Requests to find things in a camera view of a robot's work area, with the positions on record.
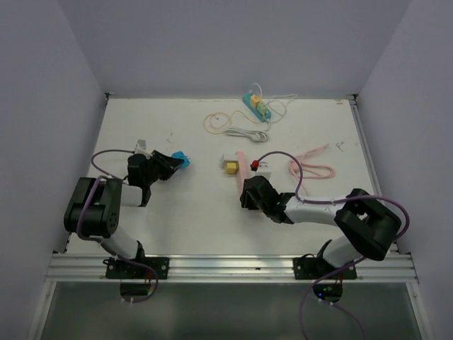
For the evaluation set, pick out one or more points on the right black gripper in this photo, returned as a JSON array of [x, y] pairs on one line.
[[246, 202]]

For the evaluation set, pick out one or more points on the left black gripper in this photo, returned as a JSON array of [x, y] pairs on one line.
[[168, 164]]

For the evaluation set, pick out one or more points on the blue plug adapter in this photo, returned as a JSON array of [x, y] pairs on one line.
[[183, 157]]

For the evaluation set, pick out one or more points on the pink power strip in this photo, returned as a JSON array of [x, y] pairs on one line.
[[243, 172]]

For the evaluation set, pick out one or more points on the yellow plug adapter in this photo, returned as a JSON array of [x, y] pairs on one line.
[[231, 168]]

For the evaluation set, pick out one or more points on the white plug adapter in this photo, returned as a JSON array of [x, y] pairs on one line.
[[228, 158]]

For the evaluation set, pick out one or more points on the teal power strip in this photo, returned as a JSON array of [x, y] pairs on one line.
[[263, 118]]

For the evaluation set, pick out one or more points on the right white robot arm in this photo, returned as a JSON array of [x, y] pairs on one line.
[[368, 226]]

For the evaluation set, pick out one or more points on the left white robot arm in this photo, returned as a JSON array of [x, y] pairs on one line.
[[93, 212]]

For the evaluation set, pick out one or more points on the green plug on teal strip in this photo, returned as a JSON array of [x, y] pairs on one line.
[[262, 108]]

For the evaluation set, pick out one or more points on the yellow plug on teal strip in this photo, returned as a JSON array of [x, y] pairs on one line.
[[254, 101]]

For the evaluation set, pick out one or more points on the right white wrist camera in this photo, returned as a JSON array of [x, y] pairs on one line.
[[261, 168]]

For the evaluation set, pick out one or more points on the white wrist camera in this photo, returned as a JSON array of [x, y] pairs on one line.
[[261, 168], [141, 148]]

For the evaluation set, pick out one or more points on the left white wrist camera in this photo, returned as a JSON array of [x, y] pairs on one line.
[[141, 148]]

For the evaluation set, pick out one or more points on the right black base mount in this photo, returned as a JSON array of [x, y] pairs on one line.
[[309, 267]]

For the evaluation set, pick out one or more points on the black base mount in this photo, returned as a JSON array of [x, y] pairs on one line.
[[309, 267], [149, 267]]

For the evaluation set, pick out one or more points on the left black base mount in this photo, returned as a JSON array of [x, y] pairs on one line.
[[149, 267]]

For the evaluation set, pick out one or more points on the aluminium front rail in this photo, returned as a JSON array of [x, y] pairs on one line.
[[89, 268]]

